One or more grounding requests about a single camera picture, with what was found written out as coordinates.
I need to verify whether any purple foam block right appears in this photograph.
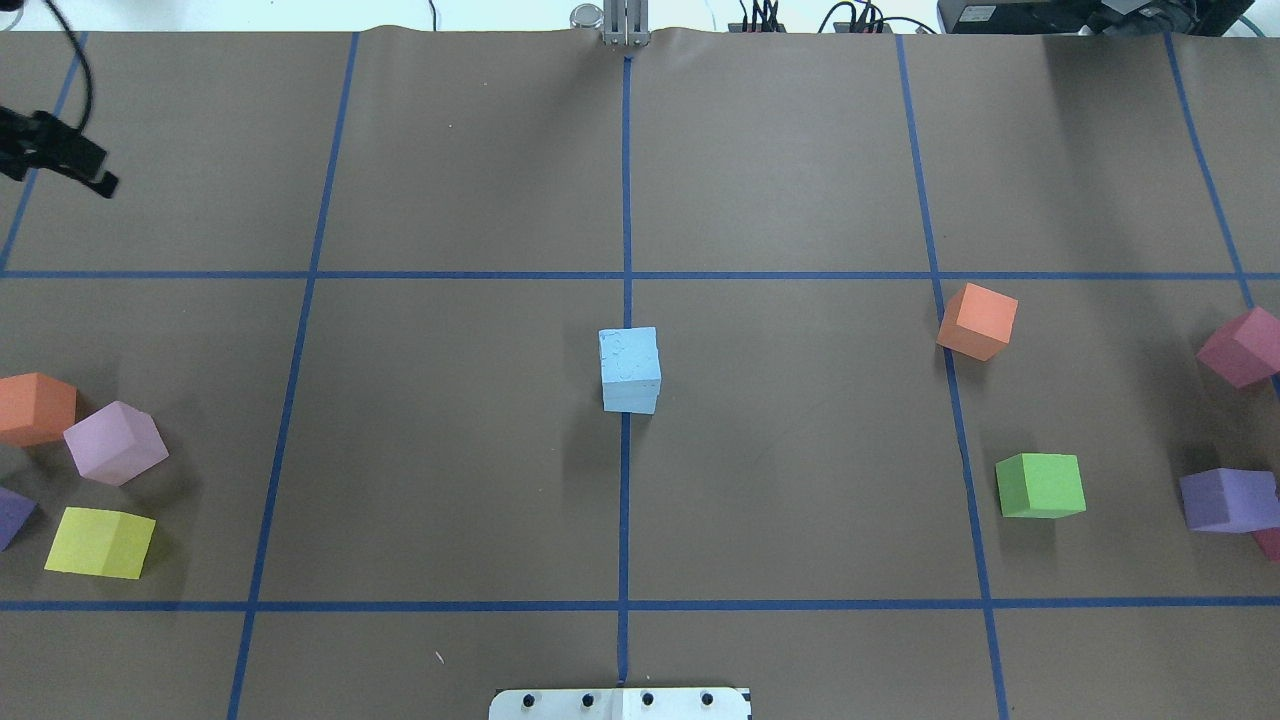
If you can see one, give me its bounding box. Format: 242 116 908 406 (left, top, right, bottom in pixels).
1178 468 1279 534

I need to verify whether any yellow foam block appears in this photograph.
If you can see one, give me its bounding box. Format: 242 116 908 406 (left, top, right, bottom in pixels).
44 507 156 580

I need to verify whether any grey metal bracket post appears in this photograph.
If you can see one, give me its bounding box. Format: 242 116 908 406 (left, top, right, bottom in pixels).
602 0 652 47

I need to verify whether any purple foam block left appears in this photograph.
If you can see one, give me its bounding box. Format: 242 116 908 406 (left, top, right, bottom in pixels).
0 487 38 551

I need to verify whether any purple foam block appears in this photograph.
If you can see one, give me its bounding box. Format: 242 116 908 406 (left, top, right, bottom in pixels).
0 487 38 551
1178 468 1279 534

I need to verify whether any orange foam block right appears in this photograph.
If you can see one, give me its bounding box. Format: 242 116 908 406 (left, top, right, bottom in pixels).
936 283 1019 363

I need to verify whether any light blue foam block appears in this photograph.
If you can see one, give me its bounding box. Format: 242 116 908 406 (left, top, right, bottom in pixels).
598 327 662 396

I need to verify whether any orange foam block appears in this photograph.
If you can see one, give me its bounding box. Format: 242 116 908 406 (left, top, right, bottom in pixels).
936 283 1019 363
1 373 78 448

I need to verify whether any magenta foam block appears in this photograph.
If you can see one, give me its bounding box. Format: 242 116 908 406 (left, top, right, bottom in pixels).
1196 307 1279 389
1251 527 1280 562

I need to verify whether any white metal mounting plate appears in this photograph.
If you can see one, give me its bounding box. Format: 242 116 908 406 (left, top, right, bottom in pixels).
488 685 753 719

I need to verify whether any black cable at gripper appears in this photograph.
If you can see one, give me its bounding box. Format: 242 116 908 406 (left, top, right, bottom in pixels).
0 0 93 136

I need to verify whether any brown paper table mat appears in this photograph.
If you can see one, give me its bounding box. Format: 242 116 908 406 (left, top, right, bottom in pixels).
3 27 1277 719

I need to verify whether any magenta foam block upper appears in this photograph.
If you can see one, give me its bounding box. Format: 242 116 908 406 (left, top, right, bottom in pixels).
1196 307 1279 389

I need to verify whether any pink lilac foam block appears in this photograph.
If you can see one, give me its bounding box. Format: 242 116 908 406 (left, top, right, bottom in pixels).
63 401 169 487

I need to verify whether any green foam block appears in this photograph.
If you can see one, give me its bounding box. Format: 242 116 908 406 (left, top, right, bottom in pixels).
995 454 1087 519

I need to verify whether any black equipment at table edge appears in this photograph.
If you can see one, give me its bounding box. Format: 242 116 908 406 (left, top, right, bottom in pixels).
936 1 1254 37

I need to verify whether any magenta foam block lower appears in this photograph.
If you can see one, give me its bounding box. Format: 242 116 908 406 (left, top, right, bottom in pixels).
1251 527 1280 562

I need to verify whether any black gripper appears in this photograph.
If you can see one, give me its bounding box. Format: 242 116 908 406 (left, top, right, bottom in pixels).
1 108 119 199

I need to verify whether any orange foam block left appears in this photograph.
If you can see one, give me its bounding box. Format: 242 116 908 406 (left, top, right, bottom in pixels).
1 373 78 448

